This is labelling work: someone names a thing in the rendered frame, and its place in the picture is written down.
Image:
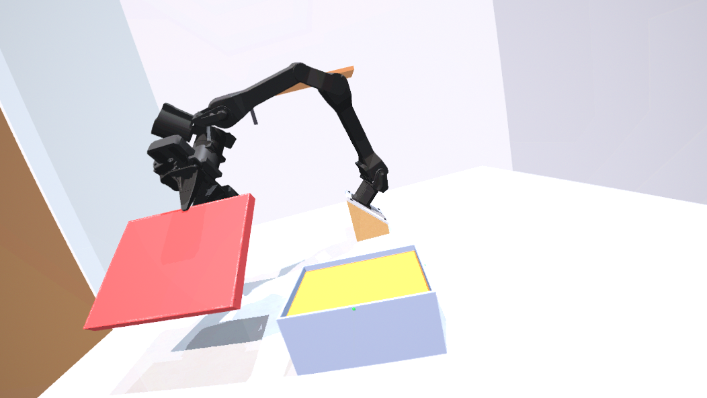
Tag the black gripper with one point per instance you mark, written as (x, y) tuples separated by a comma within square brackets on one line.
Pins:
[(196, 174)]

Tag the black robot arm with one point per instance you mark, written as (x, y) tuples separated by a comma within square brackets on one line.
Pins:
[(225, 111)]

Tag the light blue open storage box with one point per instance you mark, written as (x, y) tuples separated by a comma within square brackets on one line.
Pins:
[(363, 310)]

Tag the red lid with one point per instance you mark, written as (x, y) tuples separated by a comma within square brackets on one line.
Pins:
[(177, 264)]

